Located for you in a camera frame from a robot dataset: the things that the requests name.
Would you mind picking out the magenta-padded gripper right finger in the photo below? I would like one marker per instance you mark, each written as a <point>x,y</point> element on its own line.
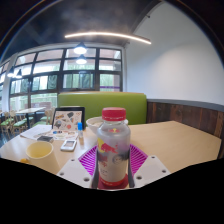
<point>138,159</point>

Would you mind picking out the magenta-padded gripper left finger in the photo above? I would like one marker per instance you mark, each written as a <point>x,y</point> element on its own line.
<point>87,161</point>

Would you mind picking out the red-capped clear drink bottle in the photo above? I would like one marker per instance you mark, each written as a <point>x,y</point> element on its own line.
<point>113,150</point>

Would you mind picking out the white phone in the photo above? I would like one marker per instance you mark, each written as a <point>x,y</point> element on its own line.
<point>68,145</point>

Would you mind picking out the small blue-capped white bottle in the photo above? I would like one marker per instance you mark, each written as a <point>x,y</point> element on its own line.
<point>80,131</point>

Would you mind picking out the white ceramic bowl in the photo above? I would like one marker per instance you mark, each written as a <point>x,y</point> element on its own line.
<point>93,126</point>

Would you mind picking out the black tablet with stickers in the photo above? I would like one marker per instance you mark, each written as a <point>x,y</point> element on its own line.
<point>68,119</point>

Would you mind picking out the green upholstered bench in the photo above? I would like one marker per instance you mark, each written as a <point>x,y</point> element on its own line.
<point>100,103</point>

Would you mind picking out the square wooden dining table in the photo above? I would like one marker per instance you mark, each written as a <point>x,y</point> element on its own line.
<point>30,110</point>

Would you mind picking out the wooden chairs with green seats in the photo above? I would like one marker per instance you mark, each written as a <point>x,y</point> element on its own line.
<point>18,122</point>

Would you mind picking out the long curved linear light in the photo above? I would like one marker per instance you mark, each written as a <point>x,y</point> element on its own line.
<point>110,34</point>

